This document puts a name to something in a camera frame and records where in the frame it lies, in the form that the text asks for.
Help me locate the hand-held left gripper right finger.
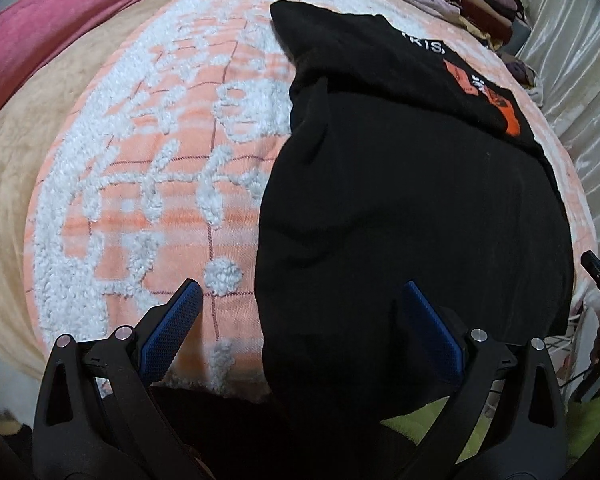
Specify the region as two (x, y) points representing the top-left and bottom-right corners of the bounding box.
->
(400, 280), (568, 480)

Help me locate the peach and white plush blanket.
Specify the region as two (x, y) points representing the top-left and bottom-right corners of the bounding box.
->
(24, 0), (598, 396)

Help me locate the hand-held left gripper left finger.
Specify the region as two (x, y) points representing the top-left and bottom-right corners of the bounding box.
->
(32, 279), (216, 480)

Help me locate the beige bed sheet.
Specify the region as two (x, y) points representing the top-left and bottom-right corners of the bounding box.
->
(0, 0), (306, 381)

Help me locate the black t-shirt with orange print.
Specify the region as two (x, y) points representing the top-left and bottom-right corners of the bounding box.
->
(255, 0), (576, 426)

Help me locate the pink quilt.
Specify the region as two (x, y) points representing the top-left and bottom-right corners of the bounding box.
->
(0, 0), (216, 131)

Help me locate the pile of folded clothes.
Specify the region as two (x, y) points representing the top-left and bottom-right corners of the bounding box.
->
(395, 0), (526, 48)

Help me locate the dark cloth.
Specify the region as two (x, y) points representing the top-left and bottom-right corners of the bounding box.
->
(150, 385), (381, 480)

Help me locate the person's green clothing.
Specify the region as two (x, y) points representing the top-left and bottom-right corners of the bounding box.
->
(380, 395), (600, 466)

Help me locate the white satin curtain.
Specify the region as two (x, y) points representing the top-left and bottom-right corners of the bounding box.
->
(515, 0), (600, 271)

